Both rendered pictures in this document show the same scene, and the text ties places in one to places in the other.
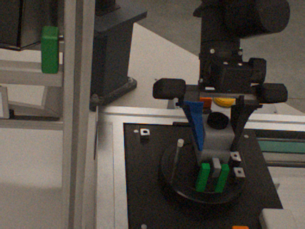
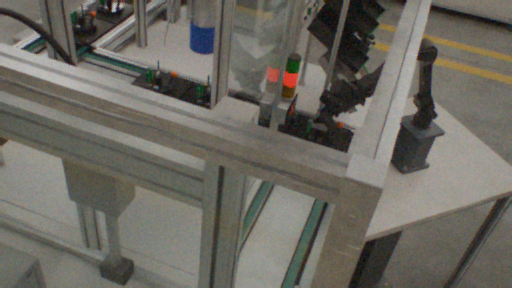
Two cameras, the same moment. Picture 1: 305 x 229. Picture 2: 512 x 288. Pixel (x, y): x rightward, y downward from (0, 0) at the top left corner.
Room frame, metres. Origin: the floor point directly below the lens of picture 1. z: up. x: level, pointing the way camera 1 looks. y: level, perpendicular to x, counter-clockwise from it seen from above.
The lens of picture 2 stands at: (1.00, -1.68, 2.24)
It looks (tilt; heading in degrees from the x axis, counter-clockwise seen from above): 40 degrees down; 116
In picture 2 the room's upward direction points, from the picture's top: 8 degrees clockwise
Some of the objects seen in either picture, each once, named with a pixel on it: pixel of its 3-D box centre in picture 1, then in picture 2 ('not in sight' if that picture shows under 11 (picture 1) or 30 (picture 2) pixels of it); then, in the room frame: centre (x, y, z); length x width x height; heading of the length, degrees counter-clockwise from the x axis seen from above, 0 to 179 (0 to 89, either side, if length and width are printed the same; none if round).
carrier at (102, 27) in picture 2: not in sight; (81, 19); (-0.84, -0.06, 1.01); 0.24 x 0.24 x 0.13; 10
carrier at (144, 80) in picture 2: not in sight; (158, 78); (-0.20, -0.23, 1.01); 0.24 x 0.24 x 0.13; 10
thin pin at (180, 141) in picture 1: (176, 161); not in sight; (0.49, -0.06, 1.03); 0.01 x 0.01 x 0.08; 10
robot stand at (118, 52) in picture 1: (96, 48); (413, 143); (0.87, 0.13, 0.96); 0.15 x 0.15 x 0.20; 55
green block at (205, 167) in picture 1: (202, 177); not in sight; (0.48, -0.10, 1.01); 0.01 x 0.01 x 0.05; 10
